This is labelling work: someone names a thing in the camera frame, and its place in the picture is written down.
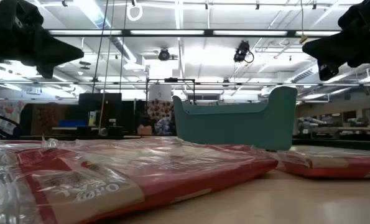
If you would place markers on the round black ceiling camera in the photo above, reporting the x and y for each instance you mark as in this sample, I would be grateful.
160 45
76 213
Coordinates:
163 54

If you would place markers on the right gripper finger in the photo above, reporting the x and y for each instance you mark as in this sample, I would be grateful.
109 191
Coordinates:
327 70
337 48

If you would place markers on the black monitor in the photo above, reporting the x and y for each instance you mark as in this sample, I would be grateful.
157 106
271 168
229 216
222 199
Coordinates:
91 105

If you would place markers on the wooden workbench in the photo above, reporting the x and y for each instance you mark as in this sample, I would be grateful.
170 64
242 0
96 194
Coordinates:
343 128

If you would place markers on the overhead light bar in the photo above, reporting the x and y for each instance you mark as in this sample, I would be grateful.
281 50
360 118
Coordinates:
172 32

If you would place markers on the black horizontal frame bar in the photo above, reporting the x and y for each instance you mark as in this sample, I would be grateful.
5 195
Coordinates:
234 83

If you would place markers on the black stand frame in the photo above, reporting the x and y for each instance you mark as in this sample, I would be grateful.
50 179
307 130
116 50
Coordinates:
170 80

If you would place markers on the orange box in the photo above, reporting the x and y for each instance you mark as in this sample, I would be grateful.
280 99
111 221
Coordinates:
145 130

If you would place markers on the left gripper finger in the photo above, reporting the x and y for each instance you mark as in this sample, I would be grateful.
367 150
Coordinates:
48 71
57 51

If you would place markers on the dark brown patterned panel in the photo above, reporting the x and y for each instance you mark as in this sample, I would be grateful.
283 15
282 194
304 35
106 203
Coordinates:
48 118

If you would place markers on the blue box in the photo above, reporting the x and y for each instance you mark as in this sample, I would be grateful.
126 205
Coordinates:
71 123

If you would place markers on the red popcorn bag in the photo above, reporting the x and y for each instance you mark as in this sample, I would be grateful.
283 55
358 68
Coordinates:
334 168
172 168

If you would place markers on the white patterned cloth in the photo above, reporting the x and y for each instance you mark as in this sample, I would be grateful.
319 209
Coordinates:
7 115

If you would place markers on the white cylindrical container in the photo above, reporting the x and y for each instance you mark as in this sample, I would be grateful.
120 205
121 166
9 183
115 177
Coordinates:
160 92

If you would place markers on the brown floral patterned cloth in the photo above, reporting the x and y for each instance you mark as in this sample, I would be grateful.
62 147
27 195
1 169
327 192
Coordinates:
160 109

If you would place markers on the teal plastic basket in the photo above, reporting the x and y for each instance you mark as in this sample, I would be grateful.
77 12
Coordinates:
234 130

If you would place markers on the black table frame rail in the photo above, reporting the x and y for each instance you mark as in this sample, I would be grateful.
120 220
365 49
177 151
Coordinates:
79 137

